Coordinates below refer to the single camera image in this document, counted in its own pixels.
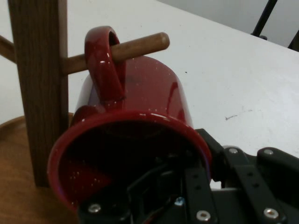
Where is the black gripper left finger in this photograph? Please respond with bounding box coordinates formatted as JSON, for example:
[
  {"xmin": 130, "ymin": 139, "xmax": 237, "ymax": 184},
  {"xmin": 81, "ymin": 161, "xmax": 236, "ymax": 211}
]
[{"xmin": 77, "ymin": 151, "xmax": 218, "ymax": 224}]

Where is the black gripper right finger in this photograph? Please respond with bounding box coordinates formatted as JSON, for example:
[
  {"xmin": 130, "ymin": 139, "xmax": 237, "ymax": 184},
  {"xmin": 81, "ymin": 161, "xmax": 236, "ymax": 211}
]
[{"xmin": 196, "ymin": 128, "xmax": 299, "ymax": 224}]

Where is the red enamel mug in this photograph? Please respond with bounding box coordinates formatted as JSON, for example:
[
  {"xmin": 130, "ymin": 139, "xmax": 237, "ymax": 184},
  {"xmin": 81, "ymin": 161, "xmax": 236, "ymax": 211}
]
[{"xmin": 46, "ymin": 25, "xmax": 213, "ymax": 214}]

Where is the black tripod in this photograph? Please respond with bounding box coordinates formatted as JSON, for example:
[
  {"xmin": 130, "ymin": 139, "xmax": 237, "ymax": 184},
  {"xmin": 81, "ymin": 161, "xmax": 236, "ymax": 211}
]
[{"xmin": 251, "ymin": 0, "xmax": 299, "ymax": 49}]

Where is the brown wooden mug tree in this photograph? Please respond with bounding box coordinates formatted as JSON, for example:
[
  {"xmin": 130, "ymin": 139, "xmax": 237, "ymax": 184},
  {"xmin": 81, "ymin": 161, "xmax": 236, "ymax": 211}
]
[{"xmin": 0, "ymin": 0, "xmax": 171, "ymax": 224}]

